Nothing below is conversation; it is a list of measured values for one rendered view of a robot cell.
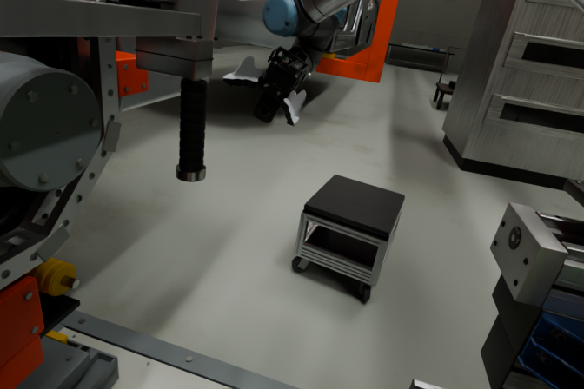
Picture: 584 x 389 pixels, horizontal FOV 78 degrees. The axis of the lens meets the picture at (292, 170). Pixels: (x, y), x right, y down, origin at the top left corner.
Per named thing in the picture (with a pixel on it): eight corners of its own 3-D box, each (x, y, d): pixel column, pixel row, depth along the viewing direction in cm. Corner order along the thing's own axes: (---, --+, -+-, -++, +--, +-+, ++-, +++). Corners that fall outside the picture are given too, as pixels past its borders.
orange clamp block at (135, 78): (83, 90, 67) (117, 85, 75) (120, 98, 66) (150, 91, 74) (80, 52, 64) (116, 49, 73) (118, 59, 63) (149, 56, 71)
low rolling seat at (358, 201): (369, 307, 141) (390, 234, 128) (287, 273, 153) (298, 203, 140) (388, 253, 177) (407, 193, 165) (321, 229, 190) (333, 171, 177)
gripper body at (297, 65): (269, 50, 67) (287, 39, 78) (250, 88, 72) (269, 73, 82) (303, 73, 68) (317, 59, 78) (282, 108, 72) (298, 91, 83)
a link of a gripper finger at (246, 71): (225, 47, 63) (265, 55, 70) (214, 75, 66) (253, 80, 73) (233, 56, 62) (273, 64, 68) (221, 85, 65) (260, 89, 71)
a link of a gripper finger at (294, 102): (305, 103, 62) (290, 75, 68) (288, 129, 66) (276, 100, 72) (319, 108, 64) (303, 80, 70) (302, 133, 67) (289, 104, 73)
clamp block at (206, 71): (156, 66, 53) (156, 28, 51) (213, 76, 52) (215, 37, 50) (135, 69, 49) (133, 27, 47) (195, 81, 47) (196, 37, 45)
